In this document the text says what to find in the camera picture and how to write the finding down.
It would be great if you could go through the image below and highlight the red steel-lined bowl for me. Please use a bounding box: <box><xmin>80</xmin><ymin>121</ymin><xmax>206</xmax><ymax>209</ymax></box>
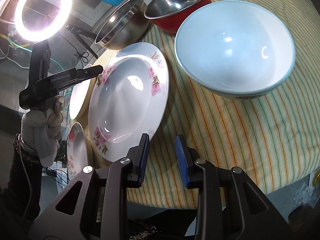
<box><xmin>144</xmin><ymin>0</ymin><xmax>212</xmax><ymax>34</ymax></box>

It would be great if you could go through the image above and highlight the black tripod stand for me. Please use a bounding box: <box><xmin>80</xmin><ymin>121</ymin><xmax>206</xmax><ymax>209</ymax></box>
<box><xmin>27</xmin><ymin>40</ymin><xmax>103</xmax><ymax>93</ymax></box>

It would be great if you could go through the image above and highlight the large pink floral plate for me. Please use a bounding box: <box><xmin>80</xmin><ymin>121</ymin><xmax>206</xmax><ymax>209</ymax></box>
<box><xmin>88</xmin><ymin>42</ymin><xmax>169</xmax><ymax>162</ymax></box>

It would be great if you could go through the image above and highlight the white ring light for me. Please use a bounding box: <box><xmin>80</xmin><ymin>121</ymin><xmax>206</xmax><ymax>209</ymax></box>
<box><xmin>14</xmin><ymin>0</ymin><xmax>73</xmax><ymax>42</ymax></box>

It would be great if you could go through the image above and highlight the stainless steel bowl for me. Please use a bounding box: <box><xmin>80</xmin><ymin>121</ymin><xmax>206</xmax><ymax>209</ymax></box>
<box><xmin>95</xmin><ymin>0</ymin><xmax>151</xmax><ymax>50</ymax></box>

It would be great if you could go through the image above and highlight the deep pink floral plate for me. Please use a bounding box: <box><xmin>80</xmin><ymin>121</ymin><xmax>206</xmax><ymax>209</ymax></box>
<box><xmin>67</xmin><ymin>122</ymin><xmax>88</xmax><ymax>180</ymax></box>

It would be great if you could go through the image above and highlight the left gloved hand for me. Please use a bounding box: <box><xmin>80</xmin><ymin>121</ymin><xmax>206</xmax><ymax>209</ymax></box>
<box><xmin>20</xmin><ymin>96</ymin><xmax>65</xmax><ymax>167</ymax></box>

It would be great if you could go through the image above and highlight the white plate leaf pattern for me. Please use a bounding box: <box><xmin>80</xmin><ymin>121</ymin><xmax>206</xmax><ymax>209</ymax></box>
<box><xmin>69</xmin><ymin>79</ymin><xmax>91</xmax><ymax>120</ymax></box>

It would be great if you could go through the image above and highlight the striped yellow green cloth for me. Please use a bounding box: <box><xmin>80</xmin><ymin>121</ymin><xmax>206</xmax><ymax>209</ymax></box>
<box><xmin>71</xmin><ymin>0</ymin><xmax>320</xmax><ymax>210</ymax></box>

